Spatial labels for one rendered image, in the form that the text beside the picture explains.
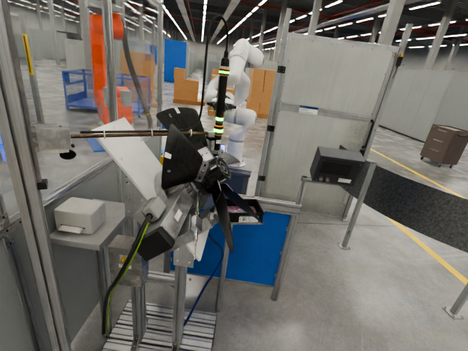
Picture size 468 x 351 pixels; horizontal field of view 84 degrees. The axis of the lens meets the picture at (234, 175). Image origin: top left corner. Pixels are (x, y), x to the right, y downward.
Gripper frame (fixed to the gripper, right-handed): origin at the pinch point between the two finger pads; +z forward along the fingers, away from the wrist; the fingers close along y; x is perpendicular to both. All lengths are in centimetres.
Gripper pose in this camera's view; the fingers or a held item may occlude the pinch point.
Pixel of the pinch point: (220, 106)
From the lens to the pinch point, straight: 117.9
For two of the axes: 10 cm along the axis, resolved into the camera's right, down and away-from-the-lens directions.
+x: 1.3, -9.2, -3.8
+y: -9.9, -1.4, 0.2
